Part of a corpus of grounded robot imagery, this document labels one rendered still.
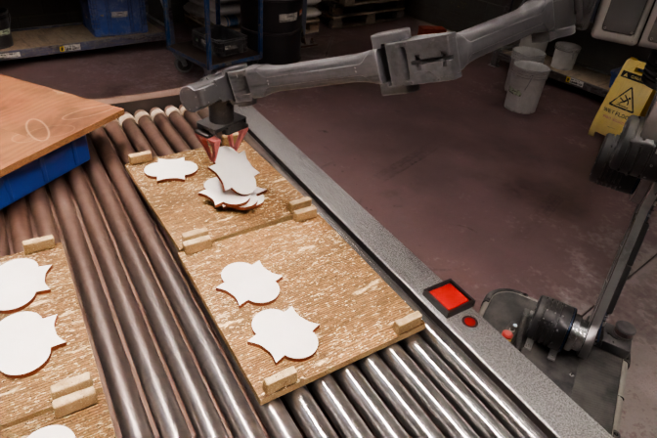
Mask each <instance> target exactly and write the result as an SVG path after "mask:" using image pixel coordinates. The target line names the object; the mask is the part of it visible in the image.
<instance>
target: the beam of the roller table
mask: <svg viewBox="0 0 657 438"><path fill-rule="evenodd" d="M234 112H236V113H238V114H241V115H243V116H245V117H246V123H247V124H248V131H247V132H248V133H249V134H250V135H251V136H252V137H253V138H254V139H255V140H256V141H257V142H258V143H259V144H260V145H261V146H262V147H263V149H264V150H265V151H266V152H267V153H268V154H269V155H270V156H271V157H272V158H273V159H274V160H275V161H276V162H277V163H278V164H279V165H280V166H281V167H282V168H283V169H284V170H285V171H286V172H287V173H288V174H289V175H290V176H291V177H292V178H293V179H294V180H295V181H296V182H297V183H298V184H299V185H300V186H301V187H302V188H303V189H304V190H305V191H306V192H307V193H308V194H309V195H310V196H311V197H312V198H313V199H314V200H315V201H316V202H317V203H318V204H319V205H320V206H321V207H322V208H323V209H324V210H325V211H326V212H327V214H328V215H329V216H330V217H331V218H332V219H333V220H334V221H335V222H336V223H337V224H338V225H339V226H340V227H341V228H342V229H343V230H344V231H345V232H346V233H347V234H348V235H349V236H350V237H351V238H352V239H353V240H354V241H355V242H356V243H357V244H358V245H359V246H360V247H361V248H362V249H363V250H364V251H365V252H366V253H367V254H368V255H369V256H370V257H371V258H372V259H373V260H374V261H375V262H376V263H377V264H378V265H379V266H380V267H381V268H382V269H383V270H384V271H385V272H386V273H387V274H388V275H389V276H390V278H391V279H392V280H393V281H394V282H395V283H396V284H397V285H398V286H399V287H400V288H401V289H402V290H403V291H404V292H405V293H406V294H407V295H408V296H409V297H410V298H411V299H412V300H413V301H414V302H415V303H416V304H417V305H418V306H419V307H420V308H421V309H422V310H423V311H424V312H425V313H426V314H427V315H428V316H429V317H430V318H431V319H432V320H433V321H434V322H435V323H436V324H437V325H438V326H439V327H440V328H441V329H442V330H443V331H444V332H445V333H446V334H447V335H448V336H449V337H450V338H451V339H452V340H453V341H454V342H455V344H456V345H457V346H458V347H459V348H460V349H461V350H462V351H463V352H464V353H465V354H466V355H467V356H468V357H469V358H470V359H471V360H472V361H473V362H474V363H475V364H476V365H477V366H478V367H479V368H480V369H481V370H482V371H483V372H484V373H485V374H486V375H487V376H488V377H490V378H491V379H492V380H493V381H494V382H495V383H496V384H497V385H498V386H499V388H500V389H501V390H502V391H503V392H504V393H505V394H506V395H507V396H508V397H509V398H510V399H511V400H512V401H513V402H514V403H515V404H516V406H517V407H518V408H519V409H520V410H521V411H522V412H523V413H524V414H525V415H526V416H527V417H528V418H529V419H531V420H532V421H533V422H534V423H535V424H536V425H537V426H538V427H539V428H540V429H541V430H542V431H543V432H544V433H545V435H546V436H547V437H548V438H614V437H613V436H611V435H610V434H609V433H608V432H607V431H606V430H605V429H604V428H603V427H602V426H601V425H599V424H598V423H597V422H596V421H595V420H594V419H593V418H592V417H591V416H590V415H588V414H587V413H586V412H585V411H584V410H583V409H582V408H581V407H580V406H579V405H578V404H576V403H575V402H574V401H573V400H572V399H571V398H570V397H569V396H568V395H567V394H566V393H564V392H563V391H562V390H561V389H560V388H559V387H558V386H557V385H556V384H555V383H554V382H553V381H551V380H550V379H549V378H548V377H547V376H546V375H545V374H544V373H543V372H542V371H540V370H539V369H538V368H537V367H536V366H535V365H534V364H533V363H532V362H531V361H530V360H528V359H527V358H526V357H525V356H524V355H523V354H522V353H521V352H520V351H519V350H518V349H516V348H515V347H514V346H513V345H512V344H511V343H510V342H509V341H508V340H507V339H506V338H504V337H503V336H502V335H501V334H500V333H499V332H498V331H497V330H496V329H495V328H493V327H492V326H491V325H490V324H489V323H488V322H487V321H486V320H485V319H484V318H483V317H481V316H480V315H479V314H478V313H477V312H476V311H475V310H474V309H473V308H472V307H471V308H469V309H467V310H465V311H462V312H460V313H458V314H456V315H454V316H453V317H450V318H448V319H446V318H445V317H444V316H443V315H442V314H441V313H440V312H439V311H438V310H437V309H436V308H435V307H434V306H433V305H432V304H431V303H430V302H429V301H428V300H427V299H426V298H425V297H424V296H423V295H422V294H423V290H424V289H425V288H428V287H430V286H433V285H436V284H439V283H441V282H443V281H442V280H441V279H440V278H439V277H438V276H437V275H436V274H434V273H433V272H432V271H431V270H430V269H429V268H428V267H427V266H426V265H425V264H424V263H422V262H421V261H420V260H419V259H418V258H417V257H416V256H415V255H414V254H413V253H412V252H410V251H409V250H408V249H407V248H406V247H405V246H404V245H403V244H402V243H401V242H400V241H398V240H397V239H396V238H395V237H394V236H393V235H392V234H391V233H390V232H389V231H387V230H386V229H385V228H384V227H383V226H382V225H381V224H380V223H379V222H378V221H377V220H375V219H374V218H373V217H372V216H371V215H370V214H369V213H368V212H367V210H366V209H364V208H363V207H362V206H361V205H360V204H359V203H358V202H357V201H356V200H354V199H353V198H352V197H350V196H349V195H348V194H347V193H346V192H345V191H344V190H343V189H342V188H341V187H339V186H338V185H337V184H336V183H335V182H334V181H333V180H332V179H331V178H330V177H329V176H328V175H327V174H326V173H325V172H324V171H323V170H322V169H321V168H320V167H319V166H318V165H316V164H315V163H314V162H313V161H312V160H311V159H310V158H309V157H308V156H307V155H306V154H304V153H303V152H302V151H301V150H300V149H299V148H298V147H297V146H296V145H294V144H293V143H292V142H291V141H290V140H289V139H288V138H287V137H286V136H285V135H284V134H283V133H281V132H280V131H279V130H278V129H277V128H276V127H275V126H274V125H273V124H272V123H271V122H269V121H268V120H267V119H266V118H265V117H264V116H263V115H262V114H261V113H260V112H259V111H257V110H256V109H255V108H254V107H253V106H248V107H239V106H238V105H234ZM464 316H471V317H473V318H475V319H476V320H477V322H478V326H477V327H476V328H469V327H467V326H466V325H464V324H463V322H462V318H463V317H464Z"/></svg>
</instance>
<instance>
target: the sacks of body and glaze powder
mask: <svg viewBox="0 0 657 438"><path fill-rule="evenodd" d="M319 2H321V0H307V15H306V32H305V34H306V33H313V32H319V27H320V19H319V18H316V16H319V15H321V14H322V12H321V11H319V10H318V9H316V8H315V7H313V5H316V4H318V3H319ZM183 8H184V10H186V11H184V15H185V25H187V26H192V25H199V27H204V26H205V22H204V3H203V0H189V2H187V3H186V4H185V5H184V6H183ZM209 11H210V25H215V24H216V9H215V0H209ZM220 19H221V24H222V25H224V26H226V27H228V28H230V29H233V30H235V31H238V32H240V31H241V27H240V22H241V0H220Z"/></svg>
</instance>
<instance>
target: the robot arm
mask: <svg viewBox="0 0 657 438"><path fill-rule="evenodd" d="M596 1H597V0H528V1H526V2H524V3H523V4H522V6H521V7H519V8H518V9H516V10H514V11H512V12H510V13H507V14H505V15H502V16H499V17H497V18H494V19H492V20H489V21H486V22H482V23H480V24H478V25H475V26H473V27H470V28H468V29H465V30H462V31H460V32H455V31H452V32H442V33H433V34H423V35H414V36H412V35H411V29H410V28H409V27H404V28H398V29H393V30H387V31H381V32H379V33H376V34H374V35H372V36H371V40H372V49H371V50H368V51H366V52H362V53H358V54H351V55H345V56H338V57H332V58H326V59H319V60H314V61H307V62H301V63H295V64H288V65H270V64H263V65H261V64H258V65H252V66H248V65H247V64H242V65H236V66H229V67H226V68H224V69H221V71H217V72H215V73H211V74H208V75H207V76H205V77H203V78H201V79H200V81H198V82H195V83H193V84H190V85H188V86H185V87H183V88H182V89H181V90H180V101H181V103H182V105H183V107H184V108H185V109H186V110H188V111H190V112H196V111H198V110H202V109H204V108H206V107H208V111H209V117H207V118H204V119H201V120H199V121H197V128H198V129H196V130H195V132H196V137H197V138H198V140H199V141H200V143H201V144H202V146H203V147H204V149H205V151H206V153H207V155H208V157H209V159H210V161H212V162H215V161H216V158H217V154H218V151H219V147H220V142H221V139H218V138H216V137H214V135H217V133H219V132H221V131H222V134H225V135H227V136H228V140H229V144H230V148H232V149H234V150H235V151H237V150H238V148H239V146H240V143H241V141H242V139H243V137H244V136H245V134H246V132H247V131H248V124H247V123H246V117H245V116H243V115H241V114H238V113H236V112H234V105H238V106H239V107H248V106H252V105H254V104H256V103H257V101H256V100H257V99H258V98H264V97H266V96H269V95H271V94H273V93H276V92H281V91H287V90H296V89H304V88H312V87H320V86H329V85H336V84H344V83H353V82H369V83H375V84H380V89H381V94H382V96H390V95H400V94H408V93H413V92H415V91H418V90H419V89H420V87H419V84H424V83H432V82H441V81H449V80H455V79H457V78H459V77H462V75H461V70H462V69H464V68H465V66H466V65H468V64H469V63H470V62H472V61H474V60H475V59H477V58H479V57H481V56H484V55H486V54H488V53H491V52H493V51H495V50H497V49H500V48H501V47H503V46H505V45H508V44H510V43H512V42H515V41H517V40H519V39H521V38H524V37H526V36H528V35H530V34H531V36H532V43H543V42H550V41H552V40H554V39H556V38H561V37H566V36H569V35H572V34H574V33H575V32H576V30H575V29H577V30H586V29H587V28H588V26H589V24H590V21H591V16H592V13H593V10H594V7H595V4H596ZM236 132H239V135H238V138H237V140H236V143H235V145H234V140H233V133H236ZM207 141H208V143H209V144H210V145H211V147H212V154H211V151H210V148H209V146H208V144H207Z"/></svg>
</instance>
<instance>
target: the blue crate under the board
mask: <svg viewBox="0 0 657 438"><path fill-rule="evenodd" d="M89 159H90V154H89V149H88V144H87V139H86V134H85V135H83V136H81V137H80V138H78V139H76V140H74V141H72V142H70V143H68V144H66V145H64V146H62V147H60V148H58V149H56V150H54V151H52V152H50V153H47V154H45V155H43V156H41V157H39V158H37V159H35V160H33V161H32V162H30V163H28V164H26V165H24V166H22V167H20V168H18V169H17V170H15V171H13V172H11V173H9V174H7V175H5V176H3V177H1V178H0V210H1V209H3V208H5V207H6V206H8V205H10V204H12V203H13V202H15V201H17V200H19V199H21V198H22V197H25V196H27V195H28V194H30V193H32V192H34V191H36V190H37V189H39V188H41V187H43V186H44V185H46V184H48V183H50V182H52V181H53V180H55V179H57V178H59V177H60V176H62V175H64V174H66V173H67V172H68V171H70V170H72V169H74V168H75V167H77V166H79V165H81V164H82V163H84V162H86V161H88V160H89Z"/></svg>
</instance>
